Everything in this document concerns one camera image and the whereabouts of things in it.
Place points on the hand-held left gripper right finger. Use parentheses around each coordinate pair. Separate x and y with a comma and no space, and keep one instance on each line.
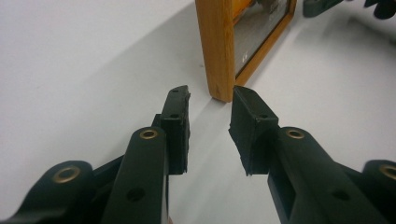
(299,174)

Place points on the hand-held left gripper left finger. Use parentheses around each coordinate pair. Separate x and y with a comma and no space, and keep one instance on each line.
(146,174)

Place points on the wooden photo frame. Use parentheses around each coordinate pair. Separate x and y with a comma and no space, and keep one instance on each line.
(218,46)

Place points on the white paper sheet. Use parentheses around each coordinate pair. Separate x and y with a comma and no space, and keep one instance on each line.
(77,77)

